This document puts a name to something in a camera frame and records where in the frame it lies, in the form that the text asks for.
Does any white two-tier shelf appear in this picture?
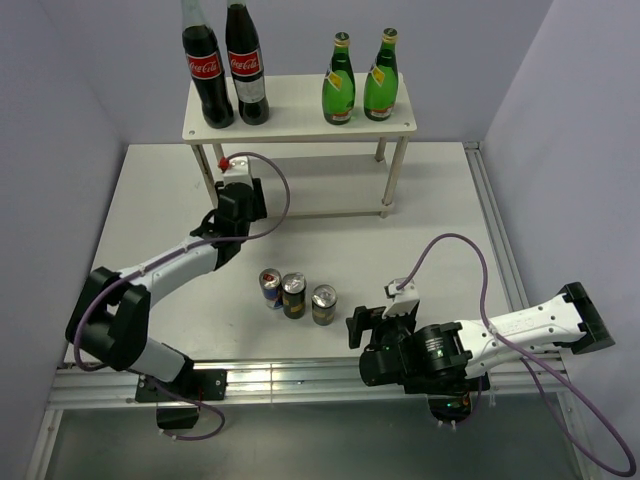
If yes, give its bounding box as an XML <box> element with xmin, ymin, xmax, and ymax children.
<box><xmin>182</xmin><ymin>74</ymin><xmax>417</xmax><ymax>217</ymax></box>

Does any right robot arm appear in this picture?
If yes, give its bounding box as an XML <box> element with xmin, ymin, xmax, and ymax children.
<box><xmin>346</xmin><ymin>281</ymin><xmax>615</xmax><ymax>396</ymax></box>

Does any left cola bottle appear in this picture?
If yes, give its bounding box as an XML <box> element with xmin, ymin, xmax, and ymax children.
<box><xmin>181</xmin><ymin>0</ymin><xmax>234</xmax><ymax>129</ymax></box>

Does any blue silver energy drink can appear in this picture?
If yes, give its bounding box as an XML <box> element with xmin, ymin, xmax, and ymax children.
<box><xmin>259</xmin><ymin>268</ymin><xmax>283</xmax><ymax>309</ymax></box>

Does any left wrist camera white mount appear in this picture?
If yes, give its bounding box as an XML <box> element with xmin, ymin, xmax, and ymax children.
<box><xmin>218</xmin><ymin>155</ymin><xmax>253</xmax><ymax>187</ymax></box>

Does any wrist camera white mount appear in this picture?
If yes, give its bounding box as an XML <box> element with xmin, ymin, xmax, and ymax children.
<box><xmin>383</xmin><ymin>278</ymin><xmax>420</xmax><ymax>318</ymax></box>
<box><xmin>218</xmin><ymin>155</ymin><xmax>253</xmax><ymax>187</ymax></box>

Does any cola bottle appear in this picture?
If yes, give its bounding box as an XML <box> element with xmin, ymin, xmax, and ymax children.
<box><xmin>181</xmin><ymin>0</ymin><xmax>234</xmax><ymax>129</ymax></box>
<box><xmin>225</xmin><ymin>1</ymin><xmax>269</xmax><ymax>126</ymax></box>

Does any black yellow tonic can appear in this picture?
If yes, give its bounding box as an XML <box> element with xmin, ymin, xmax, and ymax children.
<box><xmin>282</xmin><ymin>272</ymin><xmax>307</xmax><ymax>319</ymax></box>
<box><xmin>311</xmin><ymin>284</ymin><xmax>338</xmax><ymax>326</ymax></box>

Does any right cola bottle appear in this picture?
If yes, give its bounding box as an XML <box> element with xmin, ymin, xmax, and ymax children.
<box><xmin>225</xmin><ymin>1</ymin><xmax>269</xmax><ymax>126</ymax></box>

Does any aluminium rail frame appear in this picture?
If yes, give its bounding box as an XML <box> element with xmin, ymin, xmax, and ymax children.
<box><xmin>24</xmin><ymin>139</ymin><xmax>601</xmax><ymax>480</ymax></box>

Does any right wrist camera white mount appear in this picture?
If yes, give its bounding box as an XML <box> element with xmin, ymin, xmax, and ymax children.
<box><xmin>383</xmin><ymin>278</ymin><xmax>420</xmax><ymax>318</ymax></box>

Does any green glass bottle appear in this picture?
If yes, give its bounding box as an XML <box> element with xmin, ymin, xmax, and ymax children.
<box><xmin>363</xmin><ymin>28</ymin><xmax>399</xmax><ymax>121</ymax></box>
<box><xmin>321</xmin><ymin>32</ymin><xmax>355</xmax><ymax>125</ymax></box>

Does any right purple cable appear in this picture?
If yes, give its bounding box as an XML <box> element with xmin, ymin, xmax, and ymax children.
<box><xmin>392</xmin><ymin>232</ymin><xmax>637</xmax><ymax>476</ymax></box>

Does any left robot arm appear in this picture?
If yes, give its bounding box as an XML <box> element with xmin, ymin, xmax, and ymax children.
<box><xmin>65</xmin><ymin>178</ymin><xmax>267</xmax><ymax>399</ymax></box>

